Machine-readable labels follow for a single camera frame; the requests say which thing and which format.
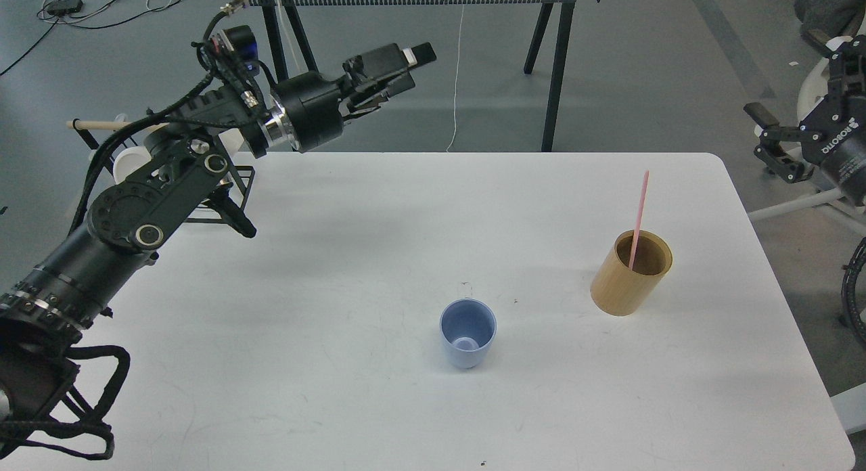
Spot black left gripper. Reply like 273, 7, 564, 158
270, 43, 437, 153

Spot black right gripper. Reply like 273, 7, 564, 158
744, 29, 865, 206

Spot pink chopstick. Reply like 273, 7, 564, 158
628, 170, 650, 271

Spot blue plastic cup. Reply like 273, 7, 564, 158
439, 298, 497, 369

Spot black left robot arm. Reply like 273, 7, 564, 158
2, 0, 436, 461

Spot white cup on rack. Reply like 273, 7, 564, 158
216, 128, 248, 158

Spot white background table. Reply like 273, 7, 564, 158
208, 0, 624, 153

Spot bamboo cylinder holder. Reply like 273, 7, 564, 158
590, 230, 673, 317

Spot white hanging cord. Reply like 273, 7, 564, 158
445, 3, 465, 153

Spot floor cables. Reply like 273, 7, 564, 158
0, 0, 210, 76

